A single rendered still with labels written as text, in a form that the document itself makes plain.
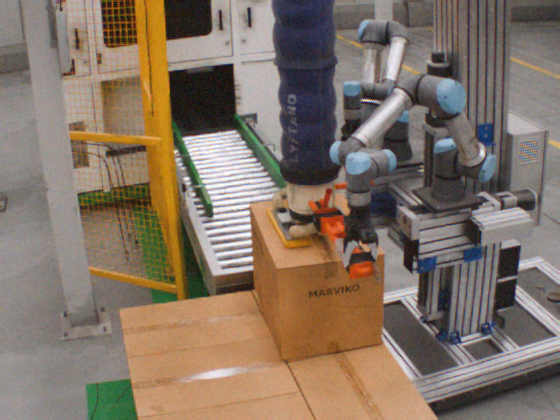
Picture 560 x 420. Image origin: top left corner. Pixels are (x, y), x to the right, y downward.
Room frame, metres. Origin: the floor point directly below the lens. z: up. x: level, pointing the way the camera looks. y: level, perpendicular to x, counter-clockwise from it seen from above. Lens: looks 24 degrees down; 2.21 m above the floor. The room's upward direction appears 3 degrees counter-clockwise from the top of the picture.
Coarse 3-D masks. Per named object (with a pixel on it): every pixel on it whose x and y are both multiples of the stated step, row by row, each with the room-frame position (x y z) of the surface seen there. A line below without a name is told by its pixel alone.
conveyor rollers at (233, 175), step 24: (192, 144) 5.01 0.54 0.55; (216, 144) 5.02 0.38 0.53; (240, 144) 4.99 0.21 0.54; (216, 168) 4.51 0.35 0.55; (240, 168) 4.53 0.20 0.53; (264, 168) 4.48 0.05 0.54; (192, 192) 4.14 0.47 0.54; (216, 192) 4.13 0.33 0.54; (240, 192) 4.10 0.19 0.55; (264, 192) 4.10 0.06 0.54; (216, 216) 3.77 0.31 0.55; (240, 216) 3.79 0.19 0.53; (216, 240) 3.49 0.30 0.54; (240, 240) 3.51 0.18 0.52; (240, 264) 3.24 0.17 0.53
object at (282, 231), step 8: (272, 208) 2.87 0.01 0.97; (288, 208) 2.85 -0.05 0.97; (272, 216) 2.79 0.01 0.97; (272, 224) 2.74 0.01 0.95; (280, 224) 2.71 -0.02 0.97; (288, 224) 2.65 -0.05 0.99; (296, 224) 2.70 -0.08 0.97; (280, 232) 2.65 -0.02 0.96; (288, 240) 2.57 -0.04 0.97; (296, 240) 2.57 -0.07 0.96; (304, 240) 2.57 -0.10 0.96
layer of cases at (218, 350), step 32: (128, 320) 2.73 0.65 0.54; (160, 320) 2.73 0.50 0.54; (192, 320) 2.72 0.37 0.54; (224, 320) 2.71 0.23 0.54; (256, 320) 2.70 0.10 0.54; (128, 352) 2.48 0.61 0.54; (160, 352) 2.48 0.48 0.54; (192, 352) 2.47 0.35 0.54; (224, 352) 2.47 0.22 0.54; (256, 352) 2.46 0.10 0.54; (352, 352) 2.42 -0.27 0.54; (384, 352) 2.41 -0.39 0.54; (160, 384) 2.26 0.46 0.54; (192, 384) 2.26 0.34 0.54; (224, 384) 2.25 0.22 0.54; (256, 384) 2.25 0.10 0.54; (288, 384) 2.24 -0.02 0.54; (320, 384) 2.22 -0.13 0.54; (352, 384) 2.21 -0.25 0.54; (384, 384) 2.19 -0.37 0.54; (160, 416) 2.06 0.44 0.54; (192, 416) 2.06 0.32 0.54; (224, 416) 2.05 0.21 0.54; (256, 416) 2.05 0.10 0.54; (288, 416) 2.04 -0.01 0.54; (320, 416) 2.03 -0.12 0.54; (352, 416) 2.02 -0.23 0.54; (384, 416) 2.00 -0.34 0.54; (416, 416) 1.99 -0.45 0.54
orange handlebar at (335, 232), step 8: (336, 184) 2.80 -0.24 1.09; (344, 184) 2.80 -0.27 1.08; (312, 200) 2.65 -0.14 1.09; (320, 200) 2.65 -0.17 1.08; (312, 208) 2.60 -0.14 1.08; (328, 224) 2.44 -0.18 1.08; (336, 224) 2.44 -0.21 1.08; (328, 232) 2.39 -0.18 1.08; (336, 232) 2.36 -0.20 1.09; (360, 272) 2.09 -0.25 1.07; (368, 272) 2.10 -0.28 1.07
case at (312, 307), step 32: (256, 224) 2.80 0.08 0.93; (256, 256) 2.86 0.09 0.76; (288, 256) 2.48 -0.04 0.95; (320, 256) 2.47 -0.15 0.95; (384, 256) 2.46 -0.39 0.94; (256, 288) 2.92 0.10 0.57; (288, 288) 2.40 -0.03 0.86; (320, 288) 2.42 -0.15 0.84; (352, 288) 2.44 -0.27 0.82; (288, 320) 2.40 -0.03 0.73; (320, 320) 2.42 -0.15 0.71; (352, 320) 2.44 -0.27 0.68; (288, 352) 2.40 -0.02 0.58; (320, 352) 2.42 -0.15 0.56
